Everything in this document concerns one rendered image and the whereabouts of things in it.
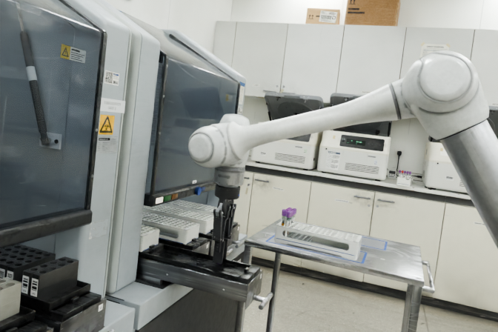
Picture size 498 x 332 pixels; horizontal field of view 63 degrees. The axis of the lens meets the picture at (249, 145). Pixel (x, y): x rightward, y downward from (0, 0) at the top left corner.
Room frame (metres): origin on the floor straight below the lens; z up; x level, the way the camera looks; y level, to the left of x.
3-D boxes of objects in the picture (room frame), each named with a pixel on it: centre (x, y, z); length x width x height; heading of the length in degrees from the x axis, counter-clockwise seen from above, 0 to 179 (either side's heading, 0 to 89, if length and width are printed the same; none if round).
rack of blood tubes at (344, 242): (1.46, -0.29, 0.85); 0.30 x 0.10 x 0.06; 69
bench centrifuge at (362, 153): (3.59, -0.94, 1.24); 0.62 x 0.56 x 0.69; 161
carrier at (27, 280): (0.87, 0.40, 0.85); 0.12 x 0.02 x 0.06; 160
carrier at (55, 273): (0.86, 0.38, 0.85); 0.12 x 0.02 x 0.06; 161
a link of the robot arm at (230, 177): (1.22, 0.05, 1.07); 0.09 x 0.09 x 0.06
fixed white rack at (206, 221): (1.56, 0.24, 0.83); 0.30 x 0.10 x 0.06; 71
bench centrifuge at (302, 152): (3.77, -0.39, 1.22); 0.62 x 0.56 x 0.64; 159
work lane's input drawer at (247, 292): (1.24, 0.24, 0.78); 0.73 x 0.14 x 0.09; 71
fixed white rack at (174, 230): (1.42, 0.29, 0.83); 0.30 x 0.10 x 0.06; 71
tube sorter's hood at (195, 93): (1.54, 0.40, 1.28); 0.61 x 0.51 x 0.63; 161
